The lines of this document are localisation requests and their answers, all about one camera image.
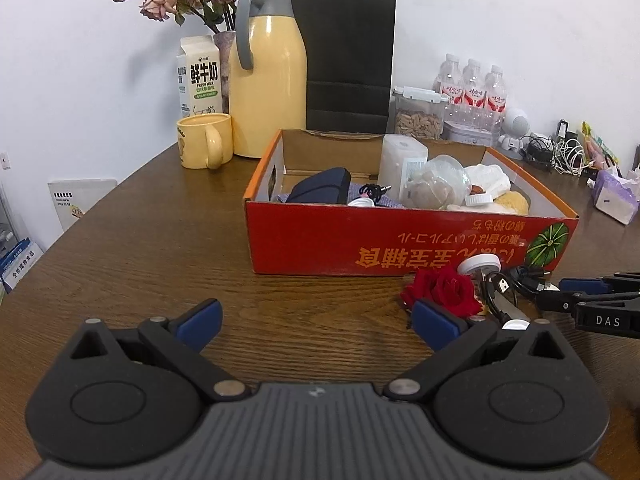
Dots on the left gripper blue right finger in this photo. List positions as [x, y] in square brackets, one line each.
[436, 326]

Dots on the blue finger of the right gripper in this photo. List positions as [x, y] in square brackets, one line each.
[589, 286]

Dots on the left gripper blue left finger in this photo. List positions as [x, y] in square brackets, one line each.
[197, 327]

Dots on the red rose flower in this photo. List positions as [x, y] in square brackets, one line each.
[446, 288]

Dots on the yellow white plush toy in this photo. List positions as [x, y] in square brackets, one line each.
[511, 202]

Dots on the white jar lid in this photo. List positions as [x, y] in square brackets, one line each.
[477, 200]

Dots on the white cloth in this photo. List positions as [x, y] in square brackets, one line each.
[491, 179]

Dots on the iridescent plastic bag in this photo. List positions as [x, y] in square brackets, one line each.
[439, 183]

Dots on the small white cap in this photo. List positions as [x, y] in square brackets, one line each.
[362, 202]

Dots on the navy blue zip case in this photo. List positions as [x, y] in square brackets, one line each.
[329, 187]

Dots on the translucent plastic container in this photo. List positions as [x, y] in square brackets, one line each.
[401, 157]

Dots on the white heart shaped lid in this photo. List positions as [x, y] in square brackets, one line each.
[516, 324]

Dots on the purple knitted pouch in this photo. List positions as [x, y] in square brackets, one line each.
[374, 191]

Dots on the white lidded small jar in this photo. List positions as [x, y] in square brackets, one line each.
[479, 265]

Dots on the purple tissue pack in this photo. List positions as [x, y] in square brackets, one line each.
[617, 197]

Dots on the colourful snack packet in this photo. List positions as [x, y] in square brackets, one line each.
[599, 155]

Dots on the red cardboard box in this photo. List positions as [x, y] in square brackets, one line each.
[311, 239]

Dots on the white robot toy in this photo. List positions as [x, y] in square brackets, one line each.
[514, 131]

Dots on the white box beside table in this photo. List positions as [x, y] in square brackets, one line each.
[73, 198]

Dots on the yellow mug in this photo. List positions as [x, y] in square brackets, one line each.
[205, 141]

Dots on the storage rack with items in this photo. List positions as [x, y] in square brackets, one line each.
[18, 255]

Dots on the clear snack container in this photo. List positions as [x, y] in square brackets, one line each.
[419, 112]

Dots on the water bottle right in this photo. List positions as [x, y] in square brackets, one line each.
[495, 98]

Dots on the water bottle middle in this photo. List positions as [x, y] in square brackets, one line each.
[474, 93]

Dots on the yellow thermos jug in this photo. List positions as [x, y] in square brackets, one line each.
[268, 75]

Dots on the white milk carton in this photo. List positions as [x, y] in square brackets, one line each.
[198, 76]

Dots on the black paper bag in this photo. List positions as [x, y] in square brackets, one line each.
[350, 48]

